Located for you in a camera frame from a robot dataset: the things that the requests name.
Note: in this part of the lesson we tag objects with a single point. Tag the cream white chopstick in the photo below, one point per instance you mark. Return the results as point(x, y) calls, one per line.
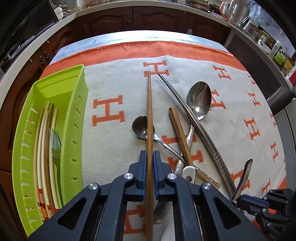
point(51, 162)
point(47, 208)

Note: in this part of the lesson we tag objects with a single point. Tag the large stainless steel spoon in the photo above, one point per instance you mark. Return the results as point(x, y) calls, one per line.
point(199, 100)

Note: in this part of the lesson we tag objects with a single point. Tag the brown square wooden chopstick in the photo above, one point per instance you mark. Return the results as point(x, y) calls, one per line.
point(185, 149)

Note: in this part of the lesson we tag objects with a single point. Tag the orange beige H-pattern blanket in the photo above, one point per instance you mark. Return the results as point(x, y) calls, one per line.
point(239, 122)

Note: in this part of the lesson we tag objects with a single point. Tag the white countertop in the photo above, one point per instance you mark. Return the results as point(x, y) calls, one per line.
point(20, 61)

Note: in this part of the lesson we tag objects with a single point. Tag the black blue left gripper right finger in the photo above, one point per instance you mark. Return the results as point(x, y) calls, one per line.
point(200, 211)

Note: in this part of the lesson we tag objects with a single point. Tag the stainless steel fork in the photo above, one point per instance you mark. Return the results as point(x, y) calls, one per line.
point(56, 145)

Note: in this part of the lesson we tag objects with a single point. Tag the dark brown wooden chopstick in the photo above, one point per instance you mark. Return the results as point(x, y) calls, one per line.
point(50, 205)

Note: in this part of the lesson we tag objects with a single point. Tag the lime green plastic tray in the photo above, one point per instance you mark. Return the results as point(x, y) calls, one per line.
point(68, 91)

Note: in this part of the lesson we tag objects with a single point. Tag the red white box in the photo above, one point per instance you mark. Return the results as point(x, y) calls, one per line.
point(291, 76)

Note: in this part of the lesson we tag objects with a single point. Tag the long brown wooden chopstick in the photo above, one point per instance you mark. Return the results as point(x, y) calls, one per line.
point(150, 178)

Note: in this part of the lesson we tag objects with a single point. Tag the stainless steel kettle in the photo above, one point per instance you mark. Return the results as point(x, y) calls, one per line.
point(238, 12)

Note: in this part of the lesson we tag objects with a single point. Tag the small stainless steel spoon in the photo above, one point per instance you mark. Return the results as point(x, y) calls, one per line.
point(139, 127)

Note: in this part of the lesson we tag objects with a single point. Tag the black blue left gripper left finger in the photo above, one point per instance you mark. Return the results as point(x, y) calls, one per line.
point(98, 211)

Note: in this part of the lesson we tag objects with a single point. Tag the white ceramic soup spoon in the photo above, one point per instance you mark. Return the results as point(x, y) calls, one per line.
point(188, 173)

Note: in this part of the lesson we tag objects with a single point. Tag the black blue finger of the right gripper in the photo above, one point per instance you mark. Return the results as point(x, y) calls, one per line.
point(251, 203)

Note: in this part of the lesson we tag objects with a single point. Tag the pale bamboo chopstick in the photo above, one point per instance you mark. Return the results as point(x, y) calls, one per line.
point(40, 157)
point(35, 162)

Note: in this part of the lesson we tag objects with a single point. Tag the dark wooden cabinets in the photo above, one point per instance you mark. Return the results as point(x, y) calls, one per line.
point(90, 25)

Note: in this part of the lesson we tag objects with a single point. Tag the stainless steel metal chopstick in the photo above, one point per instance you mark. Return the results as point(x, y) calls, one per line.
point(222, 168)

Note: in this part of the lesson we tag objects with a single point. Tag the embossed handle steel spoon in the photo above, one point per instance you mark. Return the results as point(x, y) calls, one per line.
point(160, 211)

